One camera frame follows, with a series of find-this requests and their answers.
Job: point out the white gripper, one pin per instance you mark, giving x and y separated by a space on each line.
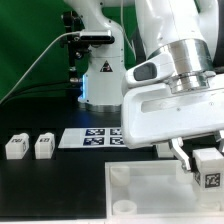
152 114

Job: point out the white square tabletop part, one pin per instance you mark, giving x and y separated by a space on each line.
155 192

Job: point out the white marker tag sheet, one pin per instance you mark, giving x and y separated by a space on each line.
91 138

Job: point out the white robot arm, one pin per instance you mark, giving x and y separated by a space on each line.
174 93

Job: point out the black camera on stand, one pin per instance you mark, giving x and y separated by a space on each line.
78 41

